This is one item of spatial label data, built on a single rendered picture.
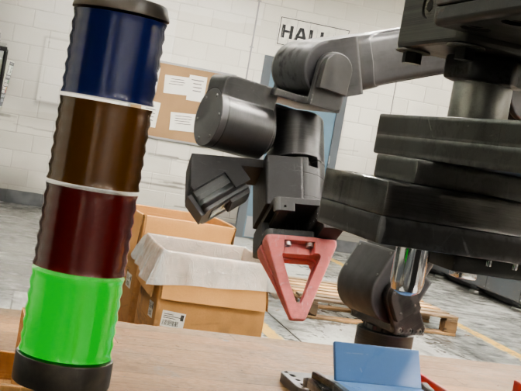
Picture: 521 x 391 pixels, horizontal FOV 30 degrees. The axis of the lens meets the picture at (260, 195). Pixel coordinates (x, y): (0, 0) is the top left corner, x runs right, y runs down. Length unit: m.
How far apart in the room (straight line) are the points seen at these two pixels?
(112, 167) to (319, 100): 0.56
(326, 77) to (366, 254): 0.22
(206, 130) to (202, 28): 10.68
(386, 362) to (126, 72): 0.42
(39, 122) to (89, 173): 11.00
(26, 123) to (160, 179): 1.66
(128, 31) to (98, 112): 0.03
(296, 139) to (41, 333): 0.57
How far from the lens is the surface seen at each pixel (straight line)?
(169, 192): 11.54
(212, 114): 0.91
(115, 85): 0.38
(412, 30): 0.63
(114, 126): 0.38
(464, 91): 0.61
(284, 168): 0.91
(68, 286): 0.39
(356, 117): 12.03
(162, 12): 0.39
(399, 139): 0.63
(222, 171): 0.91
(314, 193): 0.92
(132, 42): 0.38
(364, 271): 1.03
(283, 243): 0.90
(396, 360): 0.75
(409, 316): 1.03
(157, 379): 0.99
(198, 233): 4.72
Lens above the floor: 1.15
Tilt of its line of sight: 3 degrees down
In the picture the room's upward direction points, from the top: 10 degrees clockwise
